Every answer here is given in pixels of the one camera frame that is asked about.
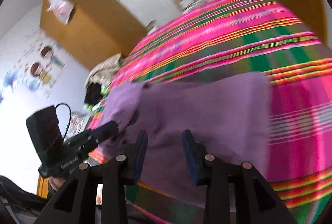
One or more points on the purple knit sweater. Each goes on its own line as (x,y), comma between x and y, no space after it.
(194,110)

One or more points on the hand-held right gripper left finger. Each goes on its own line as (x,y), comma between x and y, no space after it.
(141,154)

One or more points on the green tissue pack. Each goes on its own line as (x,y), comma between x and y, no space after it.
(105,89)
(90,106)

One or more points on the wooden wardrobe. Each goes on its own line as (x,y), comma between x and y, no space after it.
(90,27)

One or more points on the person's left forearm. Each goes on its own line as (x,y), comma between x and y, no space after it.
(18,195)

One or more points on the white plastic bag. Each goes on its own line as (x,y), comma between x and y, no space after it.
(61,8)

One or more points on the cartoon couple wall sticker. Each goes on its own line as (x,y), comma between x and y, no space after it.
(41,68)

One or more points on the wooden bed frame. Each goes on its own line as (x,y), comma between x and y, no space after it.
(42,187)

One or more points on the pink green plaid bedsheet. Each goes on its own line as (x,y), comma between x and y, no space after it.
(285,115)

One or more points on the beige floral cloth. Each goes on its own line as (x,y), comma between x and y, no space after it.
(106,68)

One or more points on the white cardboard box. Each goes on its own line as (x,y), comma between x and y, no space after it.
(151,27)

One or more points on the black garment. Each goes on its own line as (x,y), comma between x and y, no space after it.
(93,94)

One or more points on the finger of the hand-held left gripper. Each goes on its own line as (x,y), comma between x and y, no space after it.
(106,130)

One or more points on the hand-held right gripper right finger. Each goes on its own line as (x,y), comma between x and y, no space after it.
(190,159)

